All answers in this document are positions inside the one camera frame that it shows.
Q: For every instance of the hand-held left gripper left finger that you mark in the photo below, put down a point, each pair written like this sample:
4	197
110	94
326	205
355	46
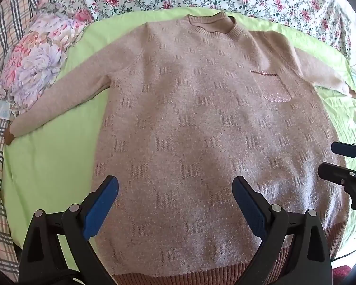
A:
102	204

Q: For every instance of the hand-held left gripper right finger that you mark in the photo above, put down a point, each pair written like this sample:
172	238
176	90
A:
249	207

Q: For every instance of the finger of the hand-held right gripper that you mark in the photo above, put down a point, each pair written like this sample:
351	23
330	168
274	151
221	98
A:
354	151
338	173

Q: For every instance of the beige knitted sweater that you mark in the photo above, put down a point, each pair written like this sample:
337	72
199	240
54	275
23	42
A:
195	109

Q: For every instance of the light green bed sheet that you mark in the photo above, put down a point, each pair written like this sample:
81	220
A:
53	154

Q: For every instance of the dark red cloth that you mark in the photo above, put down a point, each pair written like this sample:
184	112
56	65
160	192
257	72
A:
342	274

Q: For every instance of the purple pink floral pillow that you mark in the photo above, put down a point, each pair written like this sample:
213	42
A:
41	62

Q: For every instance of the plaid bed sheet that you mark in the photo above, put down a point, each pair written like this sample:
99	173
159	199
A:
6	20

